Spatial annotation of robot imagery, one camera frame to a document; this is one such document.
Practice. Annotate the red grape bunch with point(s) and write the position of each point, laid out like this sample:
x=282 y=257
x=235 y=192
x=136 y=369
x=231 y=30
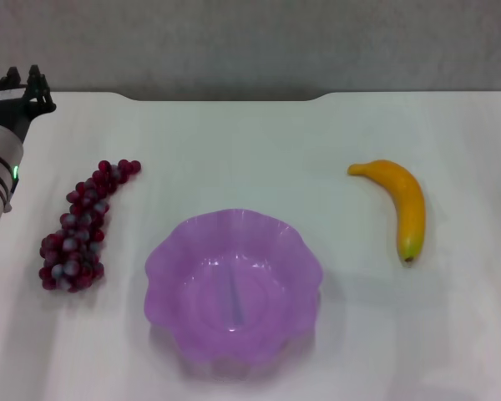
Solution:
x=79 y=234

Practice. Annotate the yellow banana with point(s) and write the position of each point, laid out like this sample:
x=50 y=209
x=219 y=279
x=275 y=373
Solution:
x=409 y=200

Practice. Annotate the purple wavy plastic plate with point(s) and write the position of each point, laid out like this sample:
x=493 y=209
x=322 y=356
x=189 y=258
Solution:
x=254 y=326

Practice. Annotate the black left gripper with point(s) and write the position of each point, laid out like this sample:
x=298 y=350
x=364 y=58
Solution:
x=12 y=110

